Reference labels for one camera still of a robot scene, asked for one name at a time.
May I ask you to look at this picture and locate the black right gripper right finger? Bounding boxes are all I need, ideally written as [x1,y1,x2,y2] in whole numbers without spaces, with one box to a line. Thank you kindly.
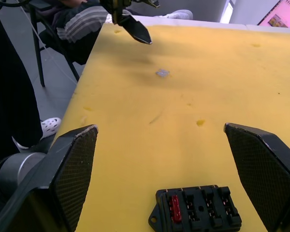
[223,122,290,232]

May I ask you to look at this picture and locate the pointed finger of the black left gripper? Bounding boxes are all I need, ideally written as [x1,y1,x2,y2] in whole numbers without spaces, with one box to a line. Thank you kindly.
[117,14,153,45]
[135,0,160,8]

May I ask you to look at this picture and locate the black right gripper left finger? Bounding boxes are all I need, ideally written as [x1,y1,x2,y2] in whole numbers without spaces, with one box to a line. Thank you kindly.
[0,124,99,232]

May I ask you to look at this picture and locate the small grey clear fuse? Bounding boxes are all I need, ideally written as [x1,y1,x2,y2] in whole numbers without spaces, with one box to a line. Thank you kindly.
[155,69,170,78]

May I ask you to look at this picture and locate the black fuse box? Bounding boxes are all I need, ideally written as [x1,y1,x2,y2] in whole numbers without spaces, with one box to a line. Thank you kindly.
[148,185,243,232]

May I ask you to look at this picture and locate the red blade fuse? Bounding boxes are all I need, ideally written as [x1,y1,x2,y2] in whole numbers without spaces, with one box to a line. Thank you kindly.
[170,195,183,223]

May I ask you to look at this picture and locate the white sneaker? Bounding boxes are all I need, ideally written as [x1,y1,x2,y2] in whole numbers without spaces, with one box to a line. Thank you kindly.
[157,9,194,20]

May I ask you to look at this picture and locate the seated person striped dark clothes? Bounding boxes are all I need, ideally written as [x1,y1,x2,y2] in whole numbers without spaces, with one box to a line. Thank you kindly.
[38,0,113,65]

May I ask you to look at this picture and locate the white perforated clog shoe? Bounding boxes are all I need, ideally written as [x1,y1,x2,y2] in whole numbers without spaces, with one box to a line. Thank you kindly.
[40,117,62,140]

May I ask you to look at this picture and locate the silver robot body part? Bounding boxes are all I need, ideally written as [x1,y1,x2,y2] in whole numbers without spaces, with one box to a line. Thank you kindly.
[0,152,47,194]

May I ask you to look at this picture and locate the yellow foam mat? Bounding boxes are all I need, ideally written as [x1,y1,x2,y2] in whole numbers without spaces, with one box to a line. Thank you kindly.
[52,22,290,232]

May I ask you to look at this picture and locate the black metal chair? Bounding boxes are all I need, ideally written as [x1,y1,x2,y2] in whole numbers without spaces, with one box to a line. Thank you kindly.
[28,0,81,87]

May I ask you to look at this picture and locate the person in black clothing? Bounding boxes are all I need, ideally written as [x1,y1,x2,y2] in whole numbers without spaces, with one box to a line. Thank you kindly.
[0,0,44,167]

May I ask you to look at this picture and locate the monitor with pink screen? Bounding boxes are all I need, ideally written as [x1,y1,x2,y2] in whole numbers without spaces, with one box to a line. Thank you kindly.
[257,0,290,28]

